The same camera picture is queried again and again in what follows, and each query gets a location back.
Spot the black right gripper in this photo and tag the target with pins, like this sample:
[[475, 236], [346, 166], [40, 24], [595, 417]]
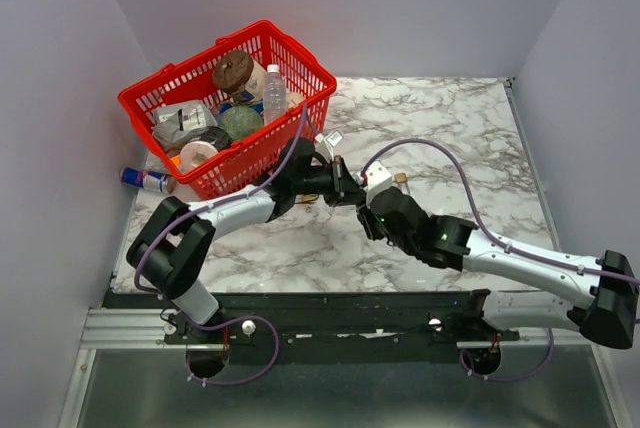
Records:
[[366, 215]]

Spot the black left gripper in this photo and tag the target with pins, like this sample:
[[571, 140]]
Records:
[[344, 187]]

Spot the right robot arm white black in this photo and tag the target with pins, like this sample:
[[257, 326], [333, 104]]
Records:
[[596, 297]]

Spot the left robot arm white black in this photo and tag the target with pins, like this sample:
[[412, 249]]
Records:
[[171, 248]]

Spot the long shackle brass padlock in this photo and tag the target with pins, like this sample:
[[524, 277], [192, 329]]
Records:
[[401, 181]]

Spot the clear plastic water bottle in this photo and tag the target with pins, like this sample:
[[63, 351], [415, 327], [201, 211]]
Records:
[[274, 95]]

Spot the green round ball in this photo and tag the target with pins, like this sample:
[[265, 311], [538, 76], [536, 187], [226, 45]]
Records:
[[240, 122]]

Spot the white tape roll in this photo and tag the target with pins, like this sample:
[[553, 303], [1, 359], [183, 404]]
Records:
[[196, 153]]

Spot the brown lid paper cup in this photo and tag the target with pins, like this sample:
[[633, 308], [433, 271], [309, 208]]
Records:
[[241, 77]]

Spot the grey foil snack bag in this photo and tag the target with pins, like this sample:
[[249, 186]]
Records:
[[175, 124]]

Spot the red bull can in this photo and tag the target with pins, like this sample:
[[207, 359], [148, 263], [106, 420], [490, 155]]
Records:
[[148, 180]]

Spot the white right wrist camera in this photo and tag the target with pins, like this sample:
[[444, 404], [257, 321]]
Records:
[[378, 179]]

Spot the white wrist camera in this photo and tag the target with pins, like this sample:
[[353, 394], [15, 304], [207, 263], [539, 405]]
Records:
[[378, 179], [326, 143]]

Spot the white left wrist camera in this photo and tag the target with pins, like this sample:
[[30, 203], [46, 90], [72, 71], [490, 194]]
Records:
[[326, 143]]

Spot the black mounting base rail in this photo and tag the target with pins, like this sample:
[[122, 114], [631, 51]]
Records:
[[337, 328]]

